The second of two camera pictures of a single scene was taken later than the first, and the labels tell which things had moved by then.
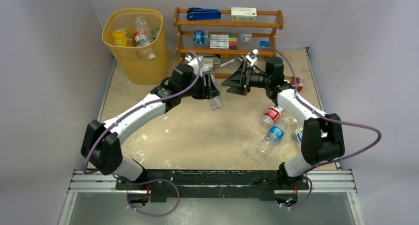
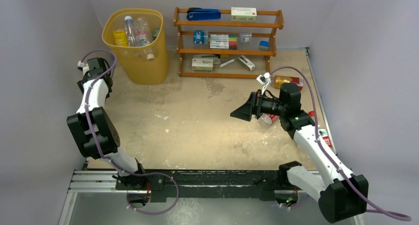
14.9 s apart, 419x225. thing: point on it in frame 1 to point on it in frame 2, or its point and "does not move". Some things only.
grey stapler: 215,58 does not move
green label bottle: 154,33 does not move
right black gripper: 245,80 to 256,105
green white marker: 233,60 does not move
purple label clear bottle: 216,99 to 130,31
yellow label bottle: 121,38 does not move
